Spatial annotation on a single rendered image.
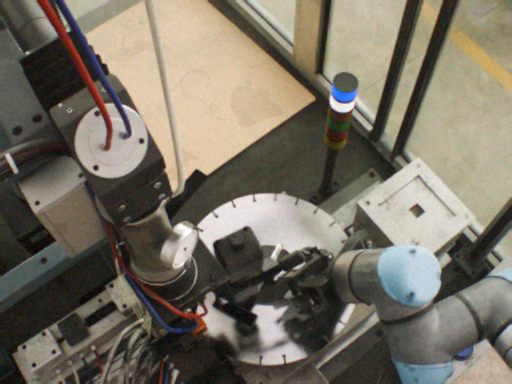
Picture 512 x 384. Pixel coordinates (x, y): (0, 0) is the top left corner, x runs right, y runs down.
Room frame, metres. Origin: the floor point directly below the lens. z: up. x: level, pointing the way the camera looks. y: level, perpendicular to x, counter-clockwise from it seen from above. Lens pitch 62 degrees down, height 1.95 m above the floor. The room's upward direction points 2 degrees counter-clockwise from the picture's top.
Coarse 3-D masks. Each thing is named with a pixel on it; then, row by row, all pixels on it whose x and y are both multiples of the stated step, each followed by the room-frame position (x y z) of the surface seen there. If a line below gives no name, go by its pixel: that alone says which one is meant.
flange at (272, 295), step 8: (264, 248) 0.39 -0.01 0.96; (272, 248) 0.39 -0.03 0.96; (264, 256) 0.38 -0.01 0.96; (280, 256) 0.37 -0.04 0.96; (256, 272) 0.34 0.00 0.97; (272, 280) 0.32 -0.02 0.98; (280, 280) 0.33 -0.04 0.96; (264, 288) 0.31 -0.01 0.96; (272, 288) 0.31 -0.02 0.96; (280, 288) 0.31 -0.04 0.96; (288, 288) 0.31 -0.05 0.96; (256, 296) 0.30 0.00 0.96; (264, 296) 0.30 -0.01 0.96; (272, 296) 0.30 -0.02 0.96; (280, 296) 0.30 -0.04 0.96
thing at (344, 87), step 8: (344, 72) 0.63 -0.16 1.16; (336, 80) 0.62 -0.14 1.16; (344, 80) 0.62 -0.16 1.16; (352, 80) 0.62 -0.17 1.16; (336, 88) 0.60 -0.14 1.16; (344, 88) 0.60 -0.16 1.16; (352, 88) 0.60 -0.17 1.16; (336, 96) 0.60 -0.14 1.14; (344, 96) 0.59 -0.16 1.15; (352, 96) 0.59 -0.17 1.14
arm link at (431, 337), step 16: (432, 304) 0.19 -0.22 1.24; (448, 304) 0.20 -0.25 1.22; (464, 304) 0.19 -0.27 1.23; (400, 320) 0.17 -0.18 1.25; (416, 320) 0.17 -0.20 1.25; (432, 320) 0.17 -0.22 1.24; (448, 320) 0.17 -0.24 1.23; (464, 320) 0.17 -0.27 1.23; (400, 336) 0.15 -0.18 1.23; (416, 336) 0.15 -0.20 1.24; (432, 336) 0.15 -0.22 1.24; (448, 336) 0.15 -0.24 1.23; (464, 336) 0.15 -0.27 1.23; (400, 352) 0.14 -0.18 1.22; (416, 352) 0.13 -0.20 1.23; (432, 352) 0.13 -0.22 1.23; (448, 352) 0.13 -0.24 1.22; (400, 368) 0.12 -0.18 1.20; (416, 368) 0.11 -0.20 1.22; (432, 368) 0.11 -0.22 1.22; (448, 368) 0.11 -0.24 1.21
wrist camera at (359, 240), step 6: (354, 234) 0.36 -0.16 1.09; (360, 234) 0.35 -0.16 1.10; (366, 234) 0.36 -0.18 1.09; (348, 240) 0.35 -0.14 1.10; (354, 240) 0.34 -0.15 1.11; (360, 240) 0.34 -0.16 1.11; (366, 240) 0.34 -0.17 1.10; (372, 240) 0.35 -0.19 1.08; (348, 246) 0.33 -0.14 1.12; (354, 246) 0.32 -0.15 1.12; (360, 246) 0.33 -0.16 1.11; (366, 246) 0.33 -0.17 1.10; (372, 246) 0.34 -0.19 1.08; (342, 252) 0.31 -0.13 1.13
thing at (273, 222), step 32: (224, 224) 0.45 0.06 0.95; (256, 224) 0.44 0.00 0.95; (288, 224) 0.44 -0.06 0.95; (320, 224) 0.44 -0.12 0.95; (224, 320) 0.26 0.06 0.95; (256, 320) 0.26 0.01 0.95; (288, 320) 0.26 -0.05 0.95; (320, 320) 0.25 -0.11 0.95; (224, 352) 0.20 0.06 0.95; (256, 352) 0.20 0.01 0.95; (288, 352) 0.20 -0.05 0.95
